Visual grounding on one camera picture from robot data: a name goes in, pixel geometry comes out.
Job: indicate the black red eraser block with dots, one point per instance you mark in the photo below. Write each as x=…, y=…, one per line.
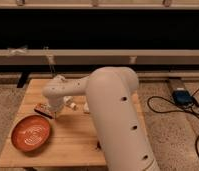
x=42, y=109

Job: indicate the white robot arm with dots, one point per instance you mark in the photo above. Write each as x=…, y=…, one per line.
x=108, y=91

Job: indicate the white plastic bottle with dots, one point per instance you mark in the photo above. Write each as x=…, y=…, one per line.
x=68, y=101

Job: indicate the brown chili pepper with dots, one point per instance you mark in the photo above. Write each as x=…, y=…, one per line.
x=98, y=146

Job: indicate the blue power adapter box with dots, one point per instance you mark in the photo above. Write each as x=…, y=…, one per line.
x=182, y=97

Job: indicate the orange patterned bowl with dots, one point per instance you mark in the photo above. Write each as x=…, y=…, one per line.
x=30, y=133

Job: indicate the black table leg post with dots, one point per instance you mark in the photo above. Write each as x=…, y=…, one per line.
x=23, y=79

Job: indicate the wooden rail beam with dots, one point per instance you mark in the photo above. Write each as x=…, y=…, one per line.
x=90, y=57

